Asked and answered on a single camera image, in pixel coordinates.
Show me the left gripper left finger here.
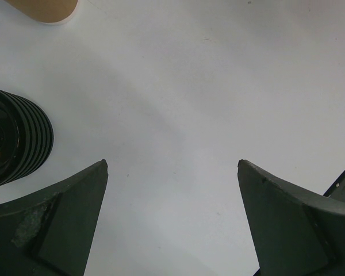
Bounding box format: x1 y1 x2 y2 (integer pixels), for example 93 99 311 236
0 160 108 275

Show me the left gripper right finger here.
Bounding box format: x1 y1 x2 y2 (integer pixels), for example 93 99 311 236
237 160 345 275

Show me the stack of black lids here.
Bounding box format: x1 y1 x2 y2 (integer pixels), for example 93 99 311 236
0 90 54 186

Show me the stack of brown paper cups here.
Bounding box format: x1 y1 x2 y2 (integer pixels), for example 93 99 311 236
5 0 79 25

